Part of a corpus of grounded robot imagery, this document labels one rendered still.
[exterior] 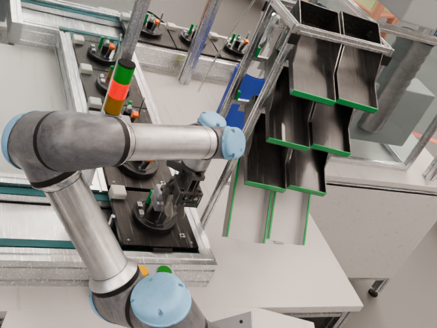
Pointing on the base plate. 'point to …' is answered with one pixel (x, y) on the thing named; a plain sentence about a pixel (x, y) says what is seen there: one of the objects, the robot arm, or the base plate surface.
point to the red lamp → (118, 90)
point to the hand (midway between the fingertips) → (169, 212)
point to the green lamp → (123, 75)
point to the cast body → (157, 198)
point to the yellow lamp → (113, 105)
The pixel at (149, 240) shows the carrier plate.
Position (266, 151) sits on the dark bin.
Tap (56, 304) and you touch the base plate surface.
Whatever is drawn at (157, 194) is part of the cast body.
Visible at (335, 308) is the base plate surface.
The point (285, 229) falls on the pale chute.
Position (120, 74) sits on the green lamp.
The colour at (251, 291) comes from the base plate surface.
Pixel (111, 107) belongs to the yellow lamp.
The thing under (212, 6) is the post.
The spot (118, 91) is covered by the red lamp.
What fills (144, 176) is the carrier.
